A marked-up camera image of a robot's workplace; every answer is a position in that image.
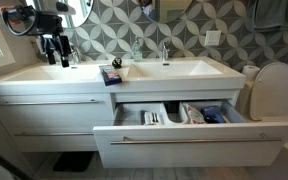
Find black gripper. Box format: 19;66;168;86
36;12;72;69

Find blue cardboard box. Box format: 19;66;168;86
98;64;123;87

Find tall closed white drawer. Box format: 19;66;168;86
0;93;114;134

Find low closed white drawer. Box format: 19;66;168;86
8;131;98;153

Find items inside drawer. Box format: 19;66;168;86
182;102;207;125

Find open white drawer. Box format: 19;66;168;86
92;99;288;169

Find chrome sink faucet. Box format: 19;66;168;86
160;39;171;66
68;43;82;66

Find small black round object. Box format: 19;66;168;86
111;57;123;69

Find clear soap dispenser bottle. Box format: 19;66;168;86
132;35;144;63

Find white packet with black print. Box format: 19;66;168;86
143;111;161;126

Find white double sink countertop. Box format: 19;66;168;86
0;55;247;98

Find white vanity cabinet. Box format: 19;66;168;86
0;88;242;154

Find dark blue pouch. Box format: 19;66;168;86
200;105;227;124

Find white toilet body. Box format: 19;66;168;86
235;79;288;159

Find white toilet paper roll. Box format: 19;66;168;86
242;64;261;83

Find grey hanging towel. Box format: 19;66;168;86
245;0;288;33

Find white toilet seat lid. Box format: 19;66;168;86
249;61;288;122

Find round wall mirror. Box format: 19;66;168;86
25;0;95;29
130;0;193;24

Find steel drawer handle bar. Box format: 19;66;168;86
13;132;95;137
0;98;100;107

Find white wall outlet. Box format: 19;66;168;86
204;30;222;47

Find long steel drawer handle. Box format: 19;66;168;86
109;133;283;146

